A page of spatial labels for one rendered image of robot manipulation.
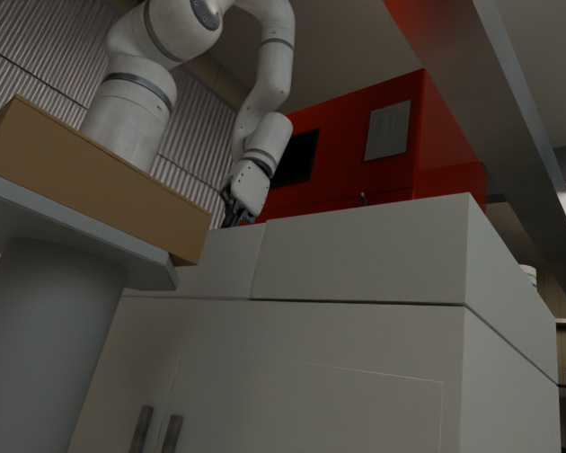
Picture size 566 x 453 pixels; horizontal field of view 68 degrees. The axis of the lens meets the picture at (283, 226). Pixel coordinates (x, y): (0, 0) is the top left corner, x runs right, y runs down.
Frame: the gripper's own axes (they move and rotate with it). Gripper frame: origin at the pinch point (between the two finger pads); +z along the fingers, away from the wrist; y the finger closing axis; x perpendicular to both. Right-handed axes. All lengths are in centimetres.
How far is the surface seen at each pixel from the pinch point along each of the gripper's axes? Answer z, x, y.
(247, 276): 13.7, 13.7, 1.6
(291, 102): -285, -196, -141
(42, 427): 44, 12, 20
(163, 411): 37.2, 1.4, -3.1
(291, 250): 9.5, 22.4, 2.5
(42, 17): -160, -223, 53
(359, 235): 7.9, 34.8, 2.8
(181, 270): 12.3, -5.5, 1.9
